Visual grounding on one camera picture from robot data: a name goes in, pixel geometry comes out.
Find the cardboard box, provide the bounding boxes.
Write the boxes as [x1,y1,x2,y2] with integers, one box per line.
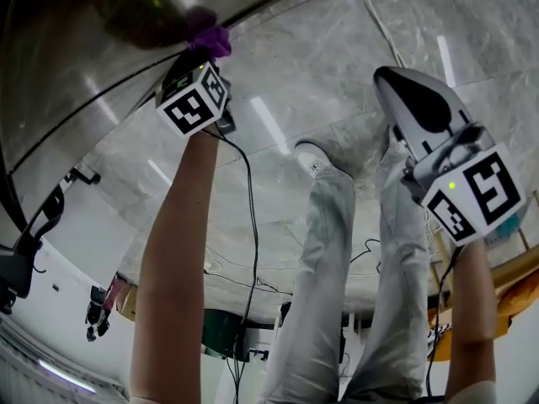
[112,281,139,322]

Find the orange cushion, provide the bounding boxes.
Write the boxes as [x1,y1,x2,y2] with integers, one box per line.
[428,274,539,364]

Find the person's left leg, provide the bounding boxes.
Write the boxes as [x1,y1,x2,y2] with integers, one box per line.
[256,168,359,404]

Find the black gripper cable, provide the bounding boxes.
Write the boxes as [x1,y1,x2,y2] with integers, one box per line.
[424,244,462,399]
[216,131,261,404]

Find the person's right forearm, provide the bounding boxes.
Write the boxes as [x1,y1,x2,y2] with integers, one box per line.
[443,237,499,404]

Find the person's leg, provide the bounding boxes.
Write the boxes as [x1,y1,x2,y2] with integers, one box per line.
[256,168,359,404]
[336,124,434,404]

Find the black and white robot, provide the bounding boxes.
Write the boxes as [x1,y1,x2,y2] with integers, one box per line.
[84,284,113,343]

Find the purple cloth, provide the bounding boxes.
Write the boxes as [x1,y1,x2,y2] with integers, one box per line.
[184,8,232,60]

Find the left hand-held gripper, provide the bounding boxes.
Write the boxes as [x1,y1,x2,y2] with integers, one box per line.
[154,50,237,138]

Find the black chair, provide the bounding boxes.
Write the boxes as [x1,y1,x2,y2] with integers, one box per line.
[0,183,67,316]

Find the white floor cable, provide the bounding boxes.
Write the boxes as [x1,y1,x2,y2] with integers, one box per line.
[348,0,408,70]

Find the dark green bin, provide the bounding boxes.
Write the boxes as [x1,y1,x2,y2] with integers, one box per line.
[200,307,254,360]

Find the person's left forearm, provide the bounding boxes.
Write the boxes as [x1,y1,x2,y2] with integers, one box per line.
[128,126,225,404]

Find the wooden chair frame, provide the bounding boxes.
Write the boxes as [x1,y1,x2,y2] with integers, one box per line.
[429,191,539,311]

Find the black floor cable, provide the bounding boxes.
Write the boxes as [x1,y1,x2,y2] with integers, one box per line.
[348,237,383,275]

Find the white left shoe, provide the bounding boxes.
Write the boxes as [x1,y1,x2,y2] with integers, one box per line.
[293,140,359,180]

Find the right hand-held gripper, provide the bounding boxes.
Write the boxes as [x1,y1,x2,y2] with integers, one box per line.
[373,66,528,247]

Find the ceiling light strip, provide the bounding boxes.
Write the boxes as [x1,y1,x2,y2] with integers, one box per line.
[36,359,98,396]

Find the person's right leg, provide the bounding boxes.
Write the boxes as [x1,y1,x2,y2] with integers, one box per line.
[336,124,434,404]

